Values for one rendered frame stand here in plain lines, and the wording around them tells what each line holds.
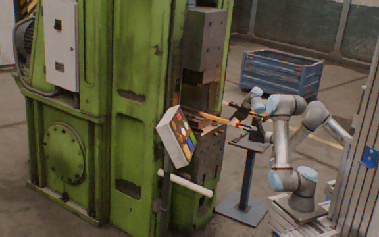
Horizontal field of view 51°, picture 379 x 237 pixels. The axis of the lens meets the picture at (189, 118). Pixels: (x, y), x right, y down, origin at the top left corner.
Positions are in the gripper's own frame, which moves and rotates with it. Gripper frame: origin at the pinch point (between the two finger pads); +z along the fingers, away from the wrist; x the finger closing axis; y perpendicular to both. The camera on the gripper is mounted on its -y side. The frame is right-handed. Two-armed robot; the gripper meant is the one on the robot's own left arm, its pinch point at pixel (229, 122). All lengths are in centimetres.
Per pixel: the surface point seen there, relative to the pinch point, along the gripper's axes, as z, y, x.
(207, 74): -20.6, -32.1, -7.1
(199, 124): 12.0, -13.9, -11.7
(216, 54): -31.8, -38.5, 1.9
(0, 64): 336, -418, 141
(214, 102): 16.3, -27.7, 32.8
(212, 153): 32.3, 4.2, 2.3
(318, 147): 83, 56, 240
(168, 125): -16, -10, -73
